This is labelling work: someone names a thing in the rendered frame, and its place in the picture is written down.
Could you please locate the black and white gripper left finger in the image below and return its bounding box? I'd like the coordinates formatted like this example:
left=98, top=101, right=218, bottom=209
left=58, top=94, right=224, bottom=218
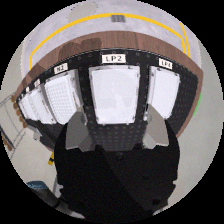
left=54, top=105, right=92, bottom=185

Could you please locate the black perforated work table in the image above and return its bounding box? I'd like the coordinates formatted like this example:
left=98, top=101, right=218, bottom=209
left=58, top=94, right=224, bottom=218
left=16, top=48, right=199, bottom=151

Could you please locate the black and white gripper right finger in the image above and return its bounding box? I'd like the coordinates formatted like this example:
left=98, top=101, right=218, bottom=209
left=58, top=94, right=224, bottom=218
left=142, top=103, right=180, bottom=181

